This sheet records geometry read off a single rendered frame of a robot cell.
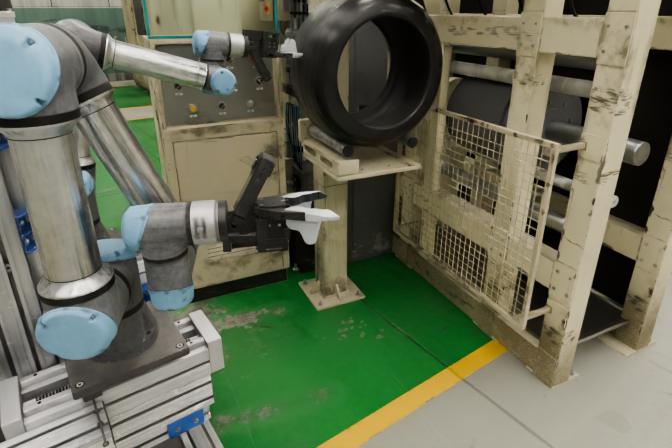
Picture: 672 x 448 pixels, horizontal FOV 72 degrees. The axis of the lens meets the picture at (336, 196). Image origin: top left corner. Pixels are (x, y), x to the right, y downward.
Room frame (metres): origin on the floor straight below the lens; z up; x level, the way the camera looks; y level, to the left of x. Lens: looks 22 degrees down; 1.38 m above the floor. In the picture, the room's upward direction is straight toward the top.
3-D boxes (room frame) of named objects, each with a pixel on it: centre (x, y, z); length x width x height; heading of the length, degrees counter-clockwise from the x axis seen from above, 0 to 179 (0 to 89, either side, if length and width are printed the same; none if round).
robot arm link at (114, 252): (0.80, 0.46, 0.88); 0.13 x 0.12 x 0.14; 10
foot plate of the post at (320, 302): (2.07, 0.03, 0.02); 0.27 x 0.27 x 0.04; 25
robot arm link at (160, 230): (0.70, 0.30, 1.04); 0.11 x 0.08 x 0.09; 99
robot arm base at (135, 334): (0.81, 0.47, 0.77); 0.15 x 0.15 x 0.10
